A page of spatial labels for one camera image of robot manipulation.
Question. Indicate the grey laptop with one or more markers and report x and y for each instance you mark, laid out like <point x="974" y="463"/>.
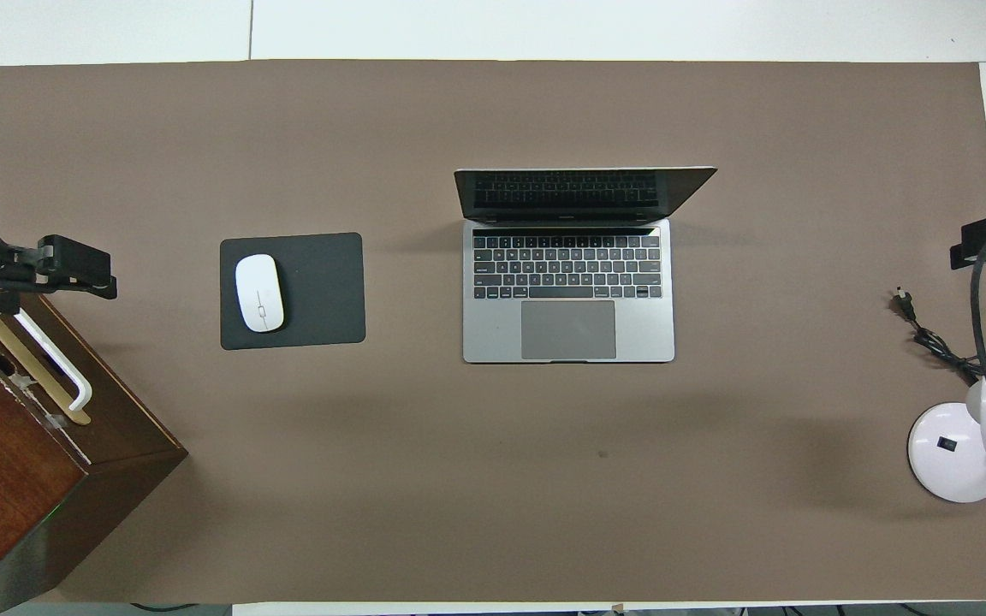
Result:
<point x="568" y="329"/>

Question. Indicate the white desk lamp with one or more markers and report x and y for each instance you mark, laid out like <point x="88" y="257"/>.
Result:
<point x="947" y="453"/>

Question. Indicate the white computer mouse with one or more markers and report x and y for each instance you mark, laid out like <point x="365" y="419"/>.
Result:
<point x="259" y="293"/>

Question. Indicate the black mouse pad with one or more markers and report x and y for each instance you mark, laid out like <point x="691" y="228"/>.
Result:
<point x="322" y="291"/>

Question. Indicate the brown wooden box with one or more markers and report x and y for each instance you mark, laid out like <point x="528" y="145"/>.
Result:
<point x="22" y="479"/>

